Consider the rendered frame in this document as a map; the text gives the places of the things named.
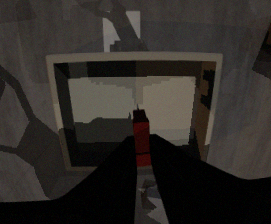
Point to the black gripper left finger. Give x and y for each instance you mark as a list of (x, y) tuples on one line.
[(106, 196)]

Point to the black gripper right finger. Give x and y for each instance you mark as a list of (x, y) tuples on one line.
[(194, 192)]

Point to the beige rectangular tray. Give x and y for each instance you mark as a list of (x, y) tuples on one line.
[(94, 95)]

